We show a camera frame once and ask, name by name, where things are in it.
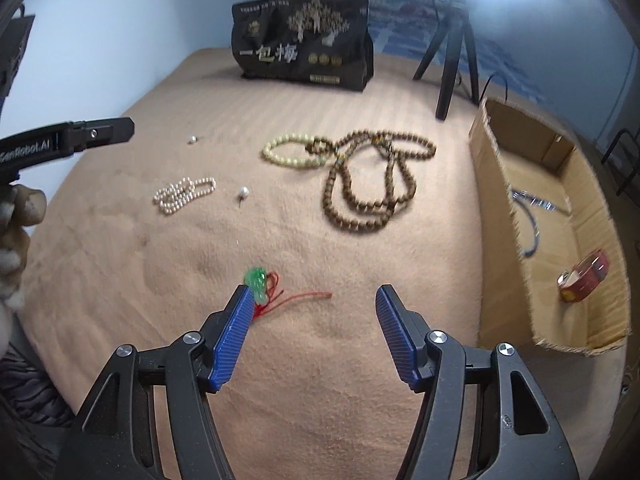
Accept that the brown wooden bead necklace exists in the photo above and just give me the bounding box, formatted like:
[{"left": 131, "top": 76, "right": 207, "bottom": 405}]
[{"left": 306, "top": 129, "right": 437, "bottom": 233}]

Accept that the cardboard box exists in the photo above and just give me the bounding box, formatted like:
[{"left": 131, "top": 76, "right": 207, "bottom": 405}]
[{"left": 468, "top": 98, "right": 632, "bottom": 358}]

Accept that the red bangle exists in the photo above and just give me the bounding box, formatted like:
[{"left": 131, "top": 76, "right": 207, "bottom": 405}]
[{"left": 558, "top": 250, "right": 611, "bottom": 304}]

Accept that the blue cord necklace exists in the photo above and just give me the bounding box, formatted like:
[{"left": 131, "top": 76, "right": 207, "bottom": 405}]
[{"left": 510, "top": 186, "right": 572, "bottom": 257}]

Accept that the black metal chair frame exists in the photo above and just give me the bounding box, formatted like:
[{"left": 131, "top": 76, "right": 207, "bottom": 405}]
[{"left": 601, "top": 129, "right": 640, "bottom": 198}]

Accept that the patterned grey quilt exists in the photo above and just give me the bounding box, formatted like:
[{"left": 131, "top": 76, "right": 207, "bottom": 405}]
[{"left": 299, "top": 0, "right": 546, "bottom": 106}]

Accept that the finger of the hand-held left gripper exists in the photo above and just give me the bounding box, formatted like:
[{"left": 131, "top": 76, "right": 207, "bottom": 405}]
[{"left": 0, "top": 116, "right": 136, "bottom": 157}]

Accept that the black tripod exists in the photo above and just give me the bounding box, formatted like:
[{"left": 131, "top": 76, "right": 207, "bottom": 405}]
[{"left": 412, "top": 0, "right": 482, "bottom": 121}]

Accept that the white pearl bracelet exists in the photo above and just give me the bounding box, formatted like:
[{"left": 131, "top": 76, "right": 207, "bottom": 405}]
[{"left": 152, "top": 176, "right": 218, "bottom": 216}]

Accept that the green pendant with red cord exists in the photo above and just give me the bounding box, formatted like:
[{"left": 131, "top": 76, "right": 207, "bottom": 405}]
[{"left": 243, "top": 267, "right": 334, "bottom": 322}]

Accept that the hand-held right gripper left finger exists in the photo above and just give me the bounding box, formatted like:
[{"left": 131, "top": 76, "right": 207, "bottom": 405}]
[{"left": 54, "top": 284, "right": 257, "bottom": 480}]

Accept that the pale green bead bracelet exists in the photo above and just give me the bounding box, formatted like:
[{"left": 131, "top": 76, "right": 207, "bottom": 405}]
[{"left": 262, "top": 132, "right": 331, "bottom": 168}]

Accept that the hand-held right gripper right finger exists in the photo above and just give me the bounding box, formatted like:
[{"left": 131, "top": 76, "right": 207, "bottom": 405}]
[{"left": 375, "top": 284, "right": 583, "bottom": 480}]

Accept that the black printed bag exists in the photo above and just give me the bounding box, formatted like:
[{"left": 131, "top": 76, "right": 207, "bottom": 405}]
[{"left": 231, "top": 0, "right": 376, "bottom": 92}]

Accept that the person's left hand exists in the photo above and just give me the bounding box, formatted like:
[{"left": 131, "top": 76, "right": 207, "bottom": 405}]
[{"left": 0, "top": 182, "right": 48, "bottom": 311}]

